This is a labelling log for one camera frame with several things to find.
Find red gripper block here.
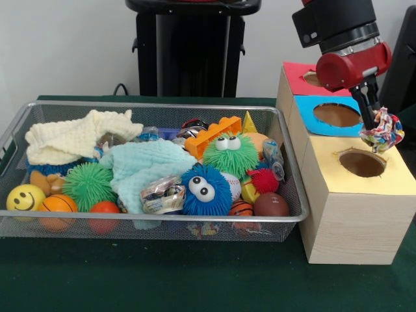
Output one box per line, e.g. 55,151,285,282
315,41,393,131

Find multicolour patterned cloth scrap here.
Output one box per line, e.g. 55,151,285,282
359,106,405,154

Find wooden box with three holes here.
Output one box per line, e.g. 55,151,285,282
276,61,416,265

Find clear mesh bin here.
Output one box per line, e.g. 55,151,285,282
0,100,309,243

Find black flat stand bar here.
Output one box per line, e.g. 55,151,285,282
378,5,416,114

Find dark green table cloth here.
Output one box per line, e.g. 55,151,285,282
382,103,416,183
0,94,416,312

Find green spiky toy with eyes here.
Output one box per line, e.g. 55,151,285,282
203,131,261,179

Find brown toy football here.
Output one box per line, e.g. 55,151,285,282
253,192,290,218

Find orange toothed toy block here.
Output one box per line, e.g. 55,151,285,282
184,116,243,160

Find blue spiky toy with eyes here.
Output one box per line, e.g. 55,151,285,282
180,164,233,216

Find crushed silver drink can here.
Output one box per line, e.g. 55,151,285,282
140,174,187,215

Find light blue cloth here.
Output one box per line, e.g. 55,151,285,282
99,139,198,215

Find small red-orange ball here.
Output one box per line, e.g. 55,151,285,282
88,200,121,235

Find cream cloth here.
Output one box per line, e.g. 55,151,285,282
25,109,144,165

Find orange toy basketball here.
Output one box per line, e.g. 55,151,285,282
38,194,79,232

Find yellow smiley ball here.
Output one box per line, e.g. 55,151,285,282
6,184,47,212

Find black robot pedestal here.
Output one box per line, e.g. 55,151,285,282
125,0,263,98

